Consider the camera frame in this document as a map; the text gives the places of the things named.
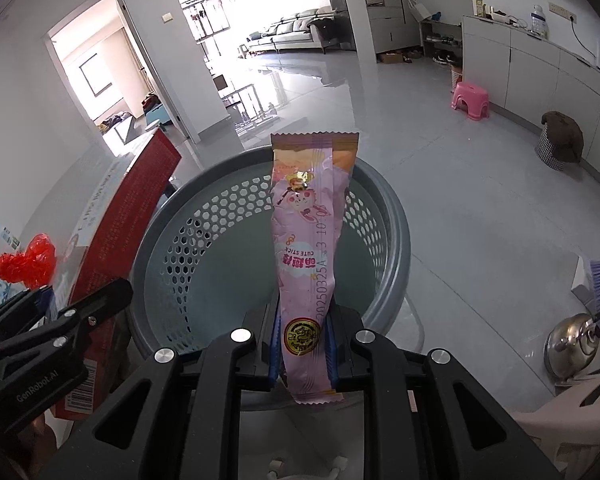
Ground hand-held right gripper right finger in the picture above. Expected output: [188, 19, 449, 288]
[327, 305, 566, 480]

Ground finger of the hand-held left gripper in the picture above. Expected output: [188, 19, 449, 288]
[0, 277, 134, 361]
[0, 284, 57, 347]

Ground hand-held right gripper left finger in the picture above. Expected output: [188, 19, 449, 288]
[40, 305, 286, 480]

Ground red plastic bag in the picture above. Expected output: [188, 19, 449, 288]
[0, 233, 58, 290]

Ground grey perforated plastic basket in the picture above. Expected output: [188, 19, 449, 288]
[128, 146, 412, 411]

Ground red and white cardboard box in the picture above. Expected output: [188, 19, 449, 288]
[50, 127, 183, 421]

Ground pink snack wrapper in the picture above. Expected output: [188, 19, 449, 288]
[270, 131, 359, 405]

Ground beige cloth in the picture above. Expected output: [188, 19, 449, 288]
[510, 360, 600, 480]

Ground stainless steel kettle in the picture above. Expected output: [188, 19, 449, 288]
[544, 310, 600, 381]

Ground blue brush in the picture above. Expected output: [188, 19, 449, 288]
[580, 258, 600, 318]

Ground pink plastic stool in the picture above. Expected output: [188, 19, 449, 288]
[450, 81, 490, 121]

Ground checkered fabric basket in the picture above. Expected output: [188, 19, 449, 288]
[535, 125, 581, 172]

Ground brown cloth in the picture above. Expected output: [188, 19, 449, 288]
[540, 111, 584, 163]

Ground dark clothing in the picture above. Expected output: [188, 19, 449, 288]
[310, 17, 349, 53]

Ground grey sofa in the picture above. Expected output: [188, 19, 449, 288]
[247, 5, 348, 55]

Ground shoe rack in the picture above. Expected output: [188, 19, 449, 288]
[420, 17, 463, 66]

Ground white cabinet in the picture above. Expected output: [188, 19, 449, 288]
[462, 14, 600, 196]

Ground tall grey cabinet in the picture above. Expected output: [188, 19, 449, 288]
[360, 0, 416, 56]

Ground clear plastic bottle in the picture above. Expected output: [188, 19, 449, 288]
[530, 4, 550, 40]

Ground black cable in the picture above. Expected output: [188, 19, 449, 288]
[571, 19, 594, 66]

